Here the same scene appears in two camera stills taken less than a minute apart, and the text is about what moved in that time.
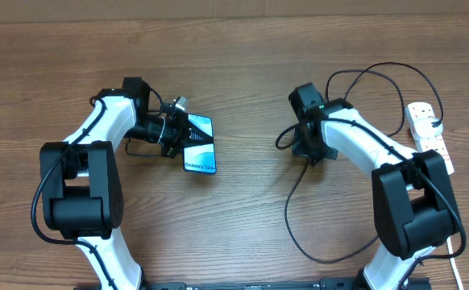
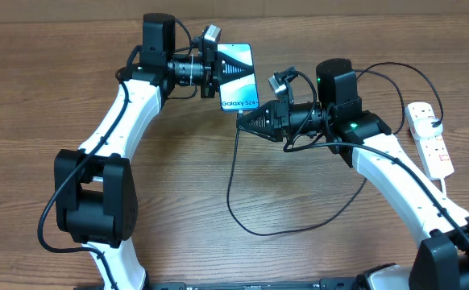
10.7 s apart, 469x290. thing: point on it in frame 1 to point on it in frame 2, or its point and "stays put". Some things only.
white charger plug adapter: x=425 y=127 stays put
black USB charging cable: x=363 y=72 to x=235 y=146
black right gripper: x=300 y=150 to x=276 y=113
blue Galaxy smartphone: x=201 y=159 to x=239 y=93
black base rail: x=269 y=284 stays put
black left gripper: x=182 y=130 to x=216 y=64
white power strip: x=415 y=110 stays put
